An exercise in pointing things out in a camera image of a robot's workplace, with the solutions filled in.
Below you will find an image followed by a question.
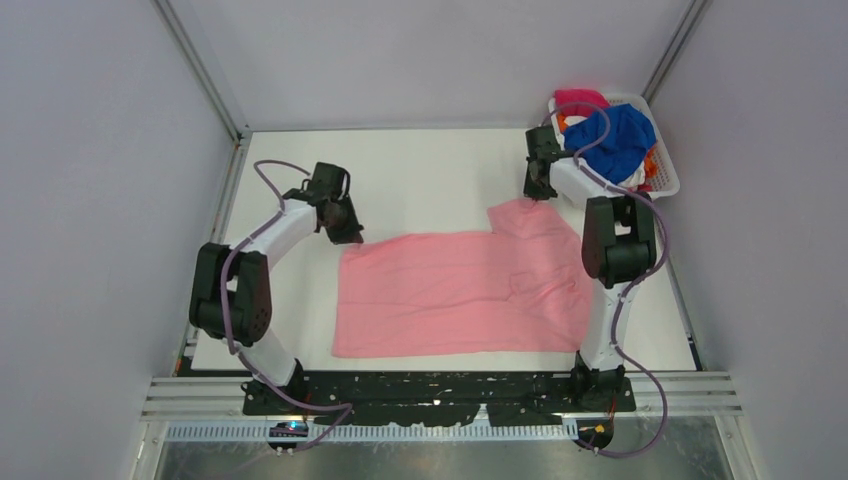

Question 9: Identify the pink t shirt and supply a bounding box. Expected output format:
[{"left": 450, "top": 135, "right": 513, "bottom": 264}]
[{"left": 332, "top": 199, "right": 592, "bottom": 359}]

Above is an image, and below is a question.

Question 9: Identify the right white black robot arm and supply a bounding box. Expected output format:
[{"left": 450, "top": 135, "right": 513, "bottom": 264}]
[{"left": 523, "top": 125, "right": 657, "bottom": 411}]

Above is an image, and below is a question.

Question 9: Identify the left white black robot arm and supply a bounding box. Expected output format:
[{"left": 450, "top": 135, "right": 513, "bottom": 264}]
[{"left": 189, "top": 162, "right": 363, "bottom": 414}]

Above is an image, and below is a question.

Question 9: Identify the magenta t shirt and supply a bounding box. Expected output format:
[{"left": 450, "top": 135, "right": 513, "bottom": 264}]
[{"left": 553, "top": 89, "right": 610, "bottom": 117}]

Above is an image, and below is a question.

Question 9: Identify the blue t shirt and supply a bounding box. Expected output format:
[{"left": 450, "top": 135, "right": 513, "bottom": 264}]
[{"left": 563, "top": 103, "right": 657, "bottom": 187}]

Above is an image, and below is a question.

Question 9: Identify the white plastic laundry basket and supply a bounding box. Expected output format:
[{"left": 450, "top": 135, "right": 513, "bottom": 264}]
[{"left": 547, "top": 93, "right": 680, "bottom": 206}]

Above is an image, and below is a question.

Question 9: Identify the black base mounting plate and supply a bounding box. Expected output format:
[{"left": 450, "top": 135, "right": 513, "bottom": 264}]
[{"left": 241, "top": 370, "right": 636, "bottom": 427}]

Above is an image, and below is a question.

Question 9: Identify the aluminium frame rail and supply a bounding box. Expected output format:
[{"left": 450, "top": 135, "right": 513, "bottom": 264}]
[{"left": 141, "top": 371, "right": 743, "bottom": 423}]

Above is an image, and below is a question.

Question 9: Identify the white slotted cable duct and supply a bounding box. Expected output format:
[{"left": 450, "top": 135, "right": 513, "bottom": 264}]
[{"left": 165, "top": 419, "right": 578, "bottom": 443}]

